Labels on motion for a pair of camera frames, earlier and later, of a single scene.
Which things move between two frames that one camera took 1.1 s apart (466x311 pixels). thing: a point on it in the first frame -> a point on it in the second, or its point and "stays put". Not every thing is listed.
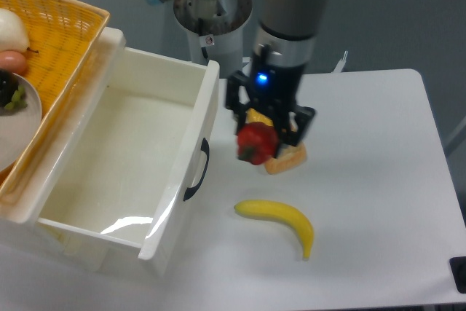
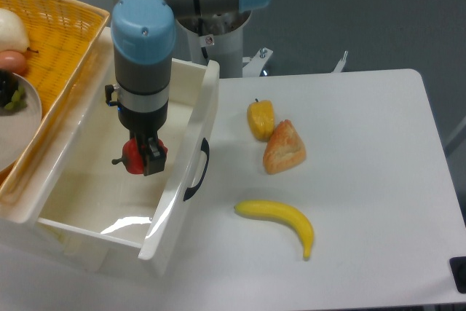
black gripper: x=275 y=87 -> x=143 y=127
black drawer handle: x=190 y=191 stays put
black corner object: x=457 y=265 stays put
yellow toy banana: x=280 y=211 stays put
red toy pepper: x=257 y=142 -> x=132 y=157
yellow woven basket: x=63 y=32 stays put
